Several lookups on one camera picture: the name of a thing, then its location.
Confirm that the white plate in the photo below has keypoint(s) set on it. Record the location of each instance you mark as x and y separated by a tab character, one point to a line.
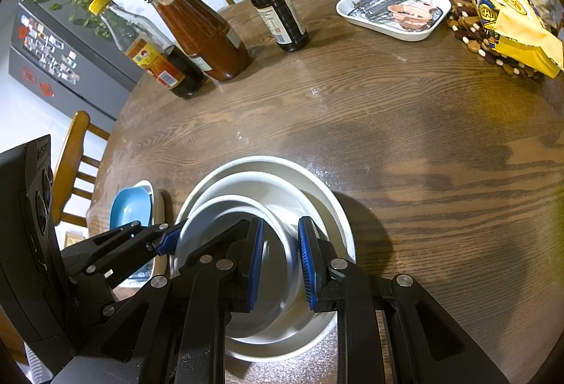
157	208

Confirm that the medium white bowl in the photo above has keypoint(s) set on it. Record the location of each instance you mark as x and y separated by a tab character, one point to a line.
264	186

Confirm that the large white bowl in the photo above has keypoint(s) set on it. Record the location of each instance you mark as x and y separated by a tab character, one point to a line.
326	208

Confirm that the red sauce glass bottle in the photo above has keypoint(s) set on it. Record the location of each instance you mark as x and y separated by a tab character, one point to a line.
198	31

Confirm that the grey refrigerator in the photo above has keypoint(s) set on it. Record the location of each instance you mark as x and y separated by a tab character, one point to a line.
66	62

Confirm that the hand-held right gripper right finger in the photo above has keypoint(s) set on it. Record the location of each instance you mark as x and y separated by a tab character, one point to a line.
306	265

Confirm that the yellow snack bag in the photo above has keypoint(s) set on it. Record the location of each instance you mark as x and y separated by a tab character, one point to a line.
515	27

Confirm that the large soy sauce bottle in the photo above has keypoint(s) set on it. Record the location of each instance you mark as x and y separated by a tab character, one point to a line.
150	58

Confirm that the blue plate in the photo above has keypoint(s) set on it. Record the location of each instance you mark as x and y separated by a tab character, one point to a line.
127	208

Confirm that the white rectangular dish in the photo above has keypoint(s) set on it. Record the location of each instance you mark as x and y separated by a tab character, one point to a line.
352	12

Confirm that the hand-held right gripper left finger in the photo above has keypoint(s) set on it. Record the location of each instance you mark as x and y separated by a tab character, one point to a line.
255	260

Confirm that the red paper fridge sticker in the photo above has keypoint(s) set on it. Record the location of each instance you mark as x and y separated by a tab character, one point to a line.
28	73
46	90

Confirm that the pink plastic tool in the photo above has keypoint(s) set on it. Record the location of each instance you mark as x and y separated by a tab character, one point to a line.
409	14

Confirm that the group of fridge magnet photos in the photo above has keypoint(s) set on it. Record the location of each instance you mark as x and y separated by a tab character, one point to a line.
48	49

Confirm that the wooden bead trivet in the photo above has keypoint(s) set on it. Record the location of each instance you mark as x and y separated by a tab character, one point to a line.
467	36

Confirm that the small white bowl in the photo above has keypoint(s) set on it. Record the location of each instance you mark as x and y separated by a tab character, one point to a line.
207	220

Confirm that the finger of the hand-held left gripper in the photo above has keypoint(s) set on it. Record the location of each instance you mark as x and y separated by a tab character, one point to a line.
99	285
167	242

